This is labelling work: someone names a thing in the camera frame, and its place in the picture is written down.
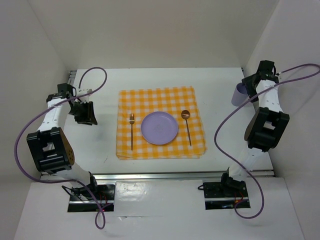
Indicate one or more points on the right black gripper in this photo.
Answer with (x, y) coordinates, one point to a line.
(248, 82)

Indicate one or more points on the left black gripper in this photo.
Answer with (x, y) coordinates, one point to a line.
(89, 118)

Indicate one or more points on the purple plastic cup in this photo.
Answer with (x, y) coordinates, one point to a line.
(240, 95)

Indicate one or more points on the copper fork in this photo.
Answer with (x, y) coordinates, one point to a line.
(131, 121)

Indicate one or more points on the copper spoon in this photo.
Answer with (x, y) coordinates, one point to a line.
(185, 114)

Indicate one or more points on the purple plastic plate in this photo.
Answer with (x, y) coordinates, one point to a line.
(159, 128)

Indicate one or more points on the yellow white checkered cloth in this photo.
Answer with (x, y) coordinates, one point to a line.
(172, 100)

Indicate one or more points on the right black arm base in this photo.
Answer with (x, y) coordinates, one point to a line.
(225, 194)

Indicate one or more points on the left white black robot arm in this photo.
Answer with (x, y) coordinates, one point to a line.
(51, 151)

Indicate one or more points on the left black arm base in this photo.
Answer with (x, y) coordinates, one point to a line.
(81, 201)

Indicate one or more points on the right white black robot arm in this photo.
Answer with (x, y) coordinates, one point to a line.
(265, 128)

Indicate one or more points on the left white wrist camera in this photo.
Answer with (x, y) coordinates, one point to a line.
(83, 91)

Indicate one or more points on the aluminium left side rail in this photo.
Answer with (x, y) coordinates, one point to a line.
(71, 76)

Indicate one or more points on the aluminium rail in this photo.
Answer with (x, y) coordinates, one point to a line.
(71, 76)
(158, 176)

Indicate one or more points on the aluminium front rail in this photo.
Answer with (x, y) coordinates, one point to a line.
(158, 176)

